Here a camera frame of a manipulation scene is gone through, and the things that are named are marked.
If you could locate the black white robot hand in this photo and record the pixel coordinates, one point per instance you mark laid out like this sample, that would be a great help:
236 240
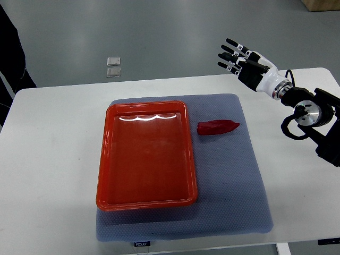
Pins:
253 70

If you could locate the red pepper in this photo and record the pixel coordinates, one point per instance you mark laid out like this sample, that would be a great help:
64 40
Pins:
216 127

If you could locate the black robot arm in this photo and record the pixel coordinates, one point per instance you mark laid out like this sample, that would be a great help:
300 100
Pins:
315 116

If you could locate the red plastic tray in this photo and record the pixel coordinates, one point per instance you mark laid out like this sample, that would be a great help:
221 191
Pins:
146 157

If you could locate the cardboard box corner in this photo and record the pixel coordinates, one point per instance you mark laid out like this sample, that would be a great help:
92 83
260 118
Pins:
321 5

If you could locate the grey blue mesh mat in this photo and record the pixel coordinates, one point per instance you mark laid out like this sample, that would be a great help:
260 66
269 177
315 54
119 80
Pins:
231 194

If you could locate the lower metal floor plate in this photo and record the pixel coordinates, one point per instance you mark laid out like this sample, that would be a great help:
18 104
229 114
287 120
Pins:
113 72

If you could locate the metal floor plate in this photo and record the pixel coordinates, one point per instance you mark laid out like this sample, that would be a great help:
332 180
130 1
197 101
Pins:
113 72
113 61

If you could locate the upper metal floor plate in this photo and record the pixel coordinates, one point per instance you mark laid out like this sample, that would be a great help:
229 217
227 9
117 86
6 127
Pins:
113 61

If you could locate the white table leg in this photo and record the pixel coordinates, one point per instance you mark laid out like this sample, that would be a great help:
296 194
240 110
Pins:
283 249

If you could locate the black table control panel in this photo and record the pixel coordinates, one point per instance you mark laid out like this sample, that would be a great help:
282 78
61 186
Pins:
329 241

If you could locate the black table label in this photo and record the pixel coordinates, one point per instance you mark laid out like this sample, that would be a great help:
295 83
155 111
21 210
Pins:
142 244

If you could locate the person in black clothes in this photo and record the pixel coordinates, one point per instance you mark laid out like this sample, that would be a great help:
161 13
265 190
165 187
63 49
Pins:
13 59

